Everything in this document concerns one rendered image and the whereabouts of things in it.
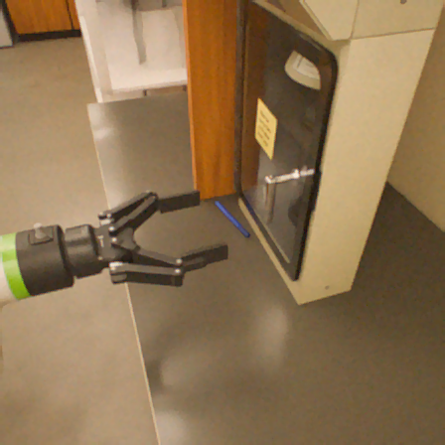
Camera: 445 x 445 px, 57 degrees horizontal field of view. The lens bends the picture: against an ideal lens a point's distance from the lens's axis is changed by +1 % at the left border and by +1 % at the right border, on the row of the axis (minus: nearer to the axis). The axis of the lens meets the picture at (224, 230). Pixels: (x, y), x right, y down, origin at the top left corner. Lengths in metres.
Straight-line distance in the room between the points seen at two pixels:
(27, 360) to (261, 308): 1.37
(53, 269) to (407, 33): 0.52
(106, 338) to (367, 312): 1.34
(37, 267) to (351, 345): 0.51
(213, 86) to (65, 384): 1.37
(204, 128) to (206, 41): 0.18
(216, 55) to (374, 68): 0.39
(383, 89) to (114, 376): 1.53
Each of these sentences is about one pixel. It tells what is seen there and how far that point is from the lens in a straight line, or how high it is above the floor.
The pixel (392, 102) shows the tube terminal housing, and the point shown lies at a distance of 0.59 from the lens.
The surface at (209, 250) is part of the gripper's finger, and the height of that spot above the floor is 1.15.
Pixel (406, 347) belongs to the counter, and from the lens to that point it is 0.79.
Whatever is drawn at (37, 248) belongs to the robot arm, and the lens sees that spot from 0.58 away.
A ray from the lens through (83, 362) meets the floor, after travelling 1.89.
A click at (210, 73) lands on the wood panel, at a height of 1.25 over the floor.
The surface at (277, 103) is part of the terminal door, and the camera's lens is 0.66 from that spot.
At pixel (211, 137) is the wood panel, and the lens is 0.92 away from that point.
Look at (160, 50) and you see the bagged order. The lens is 1.79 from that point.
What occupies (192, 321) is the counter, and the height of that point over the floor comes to 0.94.
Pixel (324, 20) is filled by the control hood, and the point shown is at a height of 1.43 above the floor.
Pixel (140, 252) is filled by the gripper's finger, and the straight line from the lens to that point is 0.58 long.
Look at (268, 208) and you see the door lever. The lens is 0.64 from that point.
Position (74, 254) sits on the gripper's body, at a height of 1.17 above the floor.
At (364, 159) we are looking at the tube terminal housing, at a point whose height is 1.25.
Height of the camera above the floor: 1.56
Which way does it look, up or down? 42 degrees down
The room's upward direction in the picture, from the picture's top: straight up
